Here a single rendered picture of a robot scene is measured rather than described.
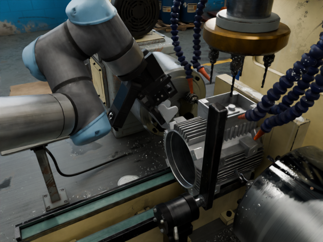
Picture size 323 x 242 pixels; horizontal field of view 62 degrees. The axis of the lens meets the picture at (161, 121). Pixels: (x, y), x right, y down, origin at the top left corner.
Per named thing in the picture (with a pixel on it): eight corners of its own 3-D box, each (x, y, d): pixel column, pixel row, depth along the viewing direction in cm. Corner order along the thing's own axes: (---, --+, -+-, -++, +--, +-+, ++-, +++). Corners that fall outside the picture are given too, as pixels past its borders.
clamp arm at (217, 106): (206, 197, 62) (220, 100, 48) (215, 207, 60) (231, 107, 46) (194, 203, 60) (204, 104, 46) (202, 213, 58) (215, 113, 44)
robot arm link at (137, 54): (109, 66, 50) (95, 53, 56) (122, 83, 53) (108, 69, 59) (140, 42, 51) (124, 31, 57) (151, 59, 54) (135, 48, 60)
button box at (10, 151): (69, 138, 79) (65, 120, 79) (71, 136, 73) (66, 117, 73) (5, 156, 72) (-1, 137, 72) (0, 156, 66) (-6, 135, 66)
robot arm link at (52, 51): (34, 97, 48) (85, 68, 46) (11, 42, 49) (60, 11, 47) (60, 101, 56) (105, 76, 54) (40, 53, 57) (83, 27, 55)
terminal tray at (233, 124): (230, 112, 78) (234, 90, 74) (256, 131, 70) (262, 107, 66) (195, 122, 73) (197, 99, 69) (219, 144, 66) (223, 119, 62)
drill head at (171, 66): (161, 90, 124) (162, 35, 110) (210, 131, 97) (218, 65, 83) (109, 103, 114) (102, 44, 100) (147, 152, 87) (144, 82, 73)
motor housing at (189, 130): (216, 145, 90) (223, 94, 79) (256, 183, 75) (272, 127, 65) (162, 164, 82) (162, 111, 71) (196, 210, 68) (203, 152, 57)
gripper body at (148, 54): (180, 94, 62) (155, 54, 54) (151, 118, 61) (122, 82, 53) (164, 81, 67) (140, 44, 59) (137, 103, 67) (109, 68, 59)
